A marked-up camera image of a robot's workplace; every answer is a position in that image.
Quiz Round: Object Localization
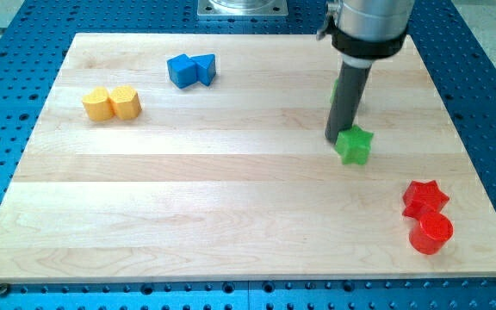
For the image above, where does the light wooden board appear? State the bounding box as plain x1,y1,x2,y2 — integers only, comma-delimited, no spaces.
0,33,496,283

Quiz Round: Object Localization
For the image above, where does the blue triangle block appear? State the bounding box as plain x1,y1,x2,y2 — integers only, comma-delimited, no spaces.
190,53,216,86

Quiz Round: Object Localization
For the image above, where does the red star block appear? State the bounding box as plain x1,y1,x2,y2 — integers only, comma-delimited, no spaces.
402,180,450,220

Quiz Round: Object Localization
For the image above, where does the silver robot mounting plate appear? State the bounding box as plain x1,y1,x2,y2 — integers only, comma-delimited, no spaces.
197,0,288,17

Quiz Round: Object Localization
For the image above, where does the blue cube block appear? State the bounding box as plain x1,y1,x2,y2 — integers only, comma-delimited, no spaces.
167,54,197,89

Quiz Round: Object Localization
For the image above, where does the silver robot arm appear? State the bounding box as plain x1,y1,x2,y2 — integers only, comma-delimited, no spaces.
316,0,414,69

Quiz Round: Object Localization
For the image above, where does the yellow heart block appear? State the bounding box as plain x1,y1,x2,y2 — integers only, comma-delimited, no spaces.
82,87,115,121

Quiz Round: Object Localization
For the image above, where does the red cylinder block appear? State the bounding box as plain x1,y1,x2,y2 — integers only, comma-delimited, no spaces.
409,212,454,255

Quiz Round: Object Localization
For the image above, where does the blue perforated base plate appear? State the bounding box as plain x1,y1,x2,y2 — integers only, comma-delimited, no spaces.
0,1,496,309

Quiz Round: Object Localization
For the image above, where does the green star block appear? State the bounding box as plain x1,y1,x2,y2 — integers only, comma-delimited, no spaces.
334,125,374,165

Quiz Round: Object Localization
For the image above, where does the yellow hexagon block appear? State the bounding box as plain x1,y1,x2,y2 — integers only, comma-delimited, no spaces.
109,85,141,120

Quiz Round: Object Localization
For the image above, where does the green block behind rod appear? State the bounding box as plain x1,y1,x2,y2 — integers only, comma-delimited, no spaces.
329,78,339,105

